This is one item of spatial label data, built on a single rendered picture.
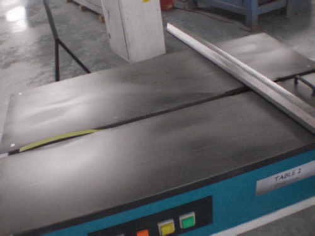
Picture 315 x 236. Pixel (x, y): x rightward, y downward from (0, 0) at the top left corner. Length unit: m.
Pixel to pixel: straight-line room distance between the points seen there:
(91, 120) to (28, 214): 0.30
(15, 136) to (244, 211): 0.58
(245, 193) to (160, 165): 0.19
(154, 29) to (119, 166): 2.23
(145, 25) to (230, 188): 2.23
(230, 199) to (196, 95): 0.29
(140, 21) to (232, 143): 2.14
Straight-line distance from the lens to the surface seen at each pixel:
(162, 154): 0.66
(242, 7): 3.40
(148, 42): 2.81
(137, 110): 0.80
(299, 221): 1.50
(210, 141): 0.68
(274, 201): 0.77
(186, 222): 0.66
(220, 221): 0.73
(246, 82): 0.87
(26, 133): 0.85
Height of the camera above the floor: 1.17
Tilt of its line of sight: 34 degrees down
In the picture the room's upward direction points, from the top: 9 degrees counter-clockwise
